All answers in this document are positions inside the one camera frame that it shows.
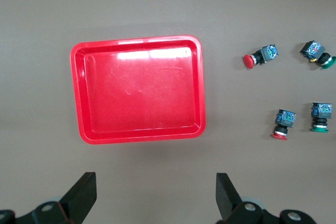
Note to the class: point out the red mushroom push button switch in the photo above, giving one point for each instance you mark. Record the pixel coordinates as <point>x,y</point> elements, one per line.
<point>285,119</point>
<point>250,60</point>

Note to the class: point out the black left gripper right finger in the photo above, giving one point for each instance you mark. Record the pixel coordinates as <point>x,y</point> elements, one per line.
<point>231,203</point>

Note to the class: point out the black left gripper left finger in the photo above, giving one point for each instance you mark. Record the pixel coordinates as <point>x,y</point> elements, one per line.
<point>78,197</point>

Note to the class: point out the brown table cover mat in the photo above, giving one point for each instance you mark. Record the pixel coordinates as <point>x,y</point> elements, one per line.
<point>168,3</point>

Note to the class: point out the green mushroom push button switch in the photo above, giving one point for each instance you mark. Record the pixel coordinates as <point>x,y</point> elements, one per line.
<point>321,111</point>
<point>313,49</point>

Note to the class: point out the red plastic tray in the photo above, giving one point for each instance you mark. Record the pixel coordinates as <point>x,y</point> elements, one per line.
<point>141,90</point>

